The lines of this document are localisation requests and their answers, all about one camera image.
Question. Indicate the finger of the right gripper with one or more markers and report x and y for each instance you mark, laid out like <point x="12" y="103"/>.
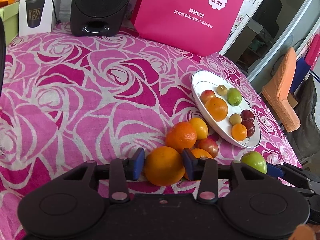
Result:
<point x="274" y="171"/>

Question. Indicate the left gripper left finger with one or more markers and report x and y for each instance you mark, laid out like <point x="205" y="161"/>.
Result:
<point x="122" y="170"/>

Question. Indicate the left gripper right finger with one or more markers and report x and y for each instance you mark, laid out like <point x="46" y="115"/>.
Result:
<point x="206" y="171"/>

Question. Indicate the mandarin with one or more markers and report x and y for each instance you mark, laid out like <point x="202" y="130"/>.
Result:
<point x="182" y="135"/>
<point x="200" y="154"/>

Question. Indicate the green apple back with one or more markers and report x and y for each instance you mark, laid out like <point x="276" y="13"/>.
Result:
<point x="255" y="160"/>

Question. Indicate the green apple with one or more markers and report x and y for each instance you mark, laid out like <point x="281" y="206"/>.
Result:
<point x="255" y="160"/>
<point x="234" y="97"/>

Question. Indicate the small red apple back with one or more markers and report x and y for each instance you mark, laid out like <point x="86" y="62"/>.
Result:
<point x="209" y="145"/>

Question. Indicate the yellow orange small fruit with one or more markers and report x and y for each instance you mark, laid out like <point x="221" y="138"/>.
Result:
<point x="200" y="127"/>

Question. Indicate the mandarin back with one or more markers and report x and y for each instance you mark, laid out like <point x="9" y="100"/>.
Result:
<point x="182" y="135"/>

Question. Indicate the large orange front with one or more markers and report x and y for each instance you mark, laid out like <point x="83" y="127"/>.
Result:
<point x="164" y="166"/>

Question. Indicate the large orange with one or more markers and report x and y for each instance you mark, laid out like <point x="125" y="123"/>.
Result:
<point x="164" y="166"/>
<point x="217" y="108"/>

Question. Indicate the dark red plum front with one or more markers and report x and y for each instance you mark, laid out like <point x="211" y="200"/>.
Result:
<point x="249" y="126"/>

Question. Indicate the dark red plum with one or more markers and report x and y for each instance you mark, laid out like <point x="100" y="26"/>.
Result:
<point x="249" y="126"/>
<point x="248" y="115"/>

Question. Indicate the small orange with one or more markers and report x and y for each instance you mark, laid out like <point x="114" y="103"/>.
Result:
<point x="239" y="132"/>

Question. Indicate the brown kiwi front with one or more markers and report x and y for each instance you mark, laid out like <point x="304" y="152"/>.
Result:
<point x="235" y="119"/>

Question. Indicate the brown kiwi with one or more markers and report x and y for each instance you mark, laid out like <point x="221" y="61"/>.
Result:
<point x="235" y="119"/>
<point x="222" y="90"/>

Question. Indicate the dark red plum back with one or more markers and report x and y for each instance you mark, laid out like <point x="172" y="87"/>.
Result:
<point x="248" y="115"/>

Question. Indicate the red yellow apple front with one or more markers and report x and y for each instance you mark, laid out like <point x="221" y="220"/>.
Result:
<point x="207" y="95"/>

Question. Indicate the green apple front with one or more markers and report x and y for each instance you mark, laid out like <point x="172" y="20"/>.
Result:
<point x="234" y="97"/>

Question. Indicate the dark jacket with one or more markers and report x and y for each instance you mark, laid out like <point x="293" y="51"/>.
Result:
<point x="305" y="140"/>

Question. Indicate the orange chair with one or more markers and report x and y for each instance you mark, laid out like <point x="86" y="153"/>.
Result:
<point x="277" y="90"/>

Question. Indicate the white ceramic plate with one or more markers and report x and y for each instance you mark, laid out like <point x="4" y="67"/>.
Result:
<point x="203" y="80"/>

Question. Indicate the pink rose tablecloth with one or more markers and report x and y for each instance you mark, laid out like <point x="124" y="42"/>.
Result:
<point x="67" y="99"/>

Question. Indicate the blue bag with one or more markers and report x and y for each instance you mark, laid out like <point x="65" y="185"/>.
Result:
<point x="302" y="69"/>

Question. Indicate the red hanging bag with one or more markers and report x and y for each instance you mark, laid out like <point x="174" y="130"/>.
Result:
<point x="313" y="53"/>

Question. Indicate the pink tote bag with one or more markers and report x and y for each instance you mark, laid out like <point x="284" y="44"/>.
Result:
<point x="197" y="26"/>

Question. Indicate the black speaker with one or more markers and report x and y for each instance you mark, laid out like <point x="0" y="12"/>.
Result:
<point x="97" y="17"/>

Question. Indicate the white coffee cup box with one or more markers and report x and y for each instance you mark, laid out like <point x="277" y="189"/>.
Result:
<point x="37" y="16"/>

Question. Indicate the green shoe box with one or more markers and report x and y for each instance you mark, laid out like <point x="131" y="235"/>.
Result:
<point x="9" y="16"/>

